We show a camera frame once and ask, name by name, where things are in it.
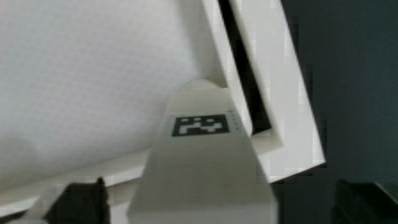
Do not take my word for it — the white desk tabletop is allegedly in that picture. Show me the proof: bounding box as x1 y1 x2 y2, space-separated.
0 0 326 217

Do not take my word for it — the white desk leg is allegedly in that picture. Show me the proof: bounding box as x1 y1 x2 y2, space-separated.
127 79 279 224

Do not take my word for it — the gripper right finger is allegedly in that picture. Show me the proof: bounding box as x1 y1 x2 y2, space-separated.
331 180 398 224

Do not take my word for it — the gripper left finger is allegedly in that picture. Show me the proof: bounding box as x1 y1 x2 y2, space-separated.
43 178 111 224

